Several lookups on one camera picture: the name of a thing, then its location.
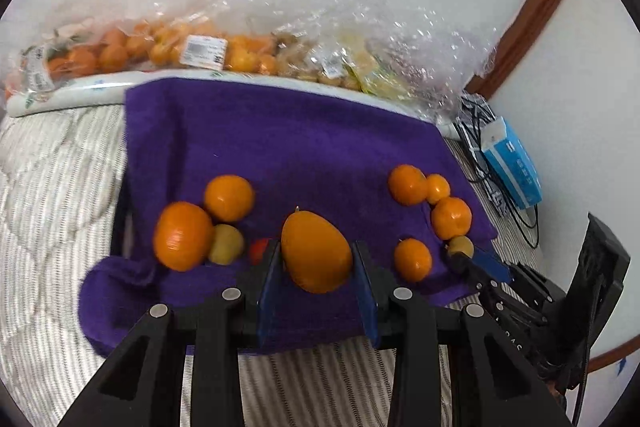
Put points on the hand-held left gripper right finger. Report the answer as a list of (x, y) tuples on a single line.
[(367, 307)]

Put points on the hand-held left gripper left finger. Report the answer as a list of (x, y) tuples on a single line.
[(267, 302)]

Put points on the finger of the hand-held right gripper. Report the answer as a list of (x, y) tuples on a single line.
[(492, 264), (465, 264)]

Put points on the yellow-green plum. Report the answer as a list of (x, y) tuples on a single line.
[(461, 245), (228, 244)]

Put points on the red tomato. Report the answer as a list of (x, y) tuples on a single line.
[(257, 252)]

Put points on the large oval orange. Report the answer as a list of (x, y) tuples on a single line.
[(316, 252)]

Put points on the small orange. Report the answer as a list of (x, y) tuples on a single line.
[(438, 188)]

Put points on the large round orange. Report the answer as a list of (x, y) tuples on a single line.
[(182, 236)]

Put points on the clear bag of yellow fruits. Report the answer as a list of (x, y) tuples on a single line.
[(380, 77)]

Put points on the clear bag of brown fruits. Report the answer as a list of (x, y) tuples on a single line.
[(305, 62)]

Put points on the brown wooden baseboard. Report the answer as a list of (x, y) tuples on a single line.
[(602, 361)]

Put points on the blue tissue box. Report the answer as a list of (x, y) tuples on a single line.
[(515, 167)]

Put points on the purple towel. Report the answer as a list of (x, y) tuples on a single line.
[(300, 142)]

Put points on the striped grey quilt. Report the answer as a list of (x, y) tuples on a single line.
[(50, 207)]

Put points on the clear bag of oranges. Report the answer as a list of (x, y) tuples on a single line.
[(165, 42)]

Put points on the white rolled mat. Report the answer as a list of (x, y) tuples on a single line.
[(75, 94)]

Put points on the clear bag of leafy mandarins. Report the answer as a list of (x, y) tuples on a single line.
[(70, 59)]

